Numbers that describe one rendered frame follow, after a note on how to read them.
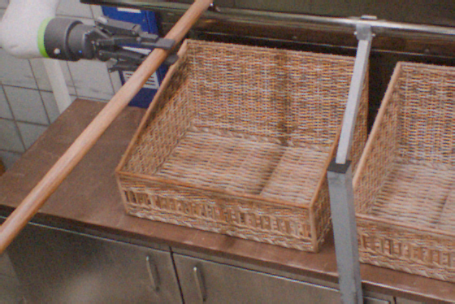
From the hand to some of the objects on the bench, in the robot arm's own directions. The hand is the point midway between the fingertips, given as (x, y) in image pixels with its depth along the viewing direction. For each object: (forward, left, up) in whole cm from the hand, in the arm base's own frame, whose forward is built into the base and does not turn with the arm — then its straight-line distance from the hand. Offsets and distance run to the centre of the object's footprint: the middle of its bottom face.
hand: (160, 50), depth 189 cm
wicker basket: (+60, +33, -61) cm, 92 cm away
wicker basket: (-2, +32, -61) cm, 69 cm away
